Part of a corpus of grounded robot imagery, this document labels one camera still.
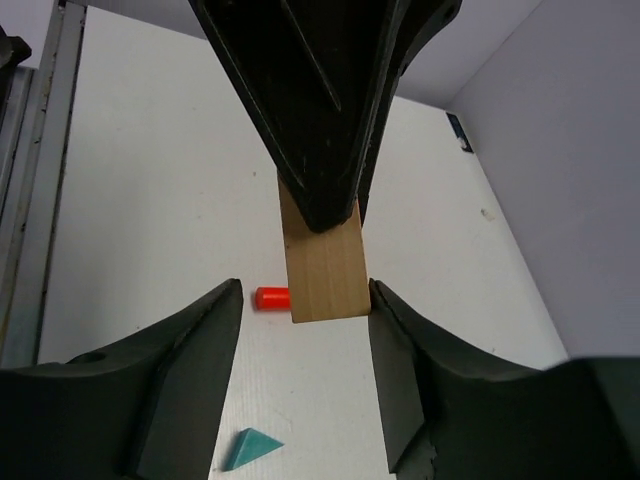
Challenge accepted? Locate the teal triangle block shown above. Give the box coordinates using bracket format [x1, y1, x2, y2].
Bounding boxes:
[222, 428, 284, 472]

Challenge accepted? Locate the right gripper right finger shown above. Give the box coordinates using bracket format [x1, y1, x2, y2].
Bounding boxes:
[368, 280, 639, 479]

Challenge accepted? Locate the left blue corner sticker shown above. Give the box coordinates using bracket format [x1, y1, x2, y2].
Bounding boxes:
[446, 112, 474, 153]

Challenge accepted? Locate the red cylinder block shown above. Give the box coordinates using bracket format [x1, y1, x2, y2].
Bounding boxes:
[254, 286, 291, 311]

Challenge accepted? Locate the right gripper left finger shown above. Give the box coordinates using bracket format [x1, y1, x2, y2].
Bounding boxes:
[1, 279, 243, 479]

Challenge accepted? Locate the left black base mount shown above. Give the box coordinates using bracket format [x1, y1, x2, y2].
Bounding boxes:
[0, 27, 32, 79]

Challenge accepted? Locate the natural wood block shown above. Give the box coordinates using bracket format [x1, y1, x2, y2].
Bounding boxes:
[278, 181, 371, 324]

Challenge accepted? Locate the aluminium table frame rail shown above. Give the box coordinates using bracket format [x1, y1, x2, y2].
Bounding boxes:
[1, 1, 86, 369]

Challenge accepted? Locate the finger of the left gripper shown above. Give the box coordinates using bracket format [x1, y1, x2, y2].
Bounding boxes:
[191, 0, 461, 233]

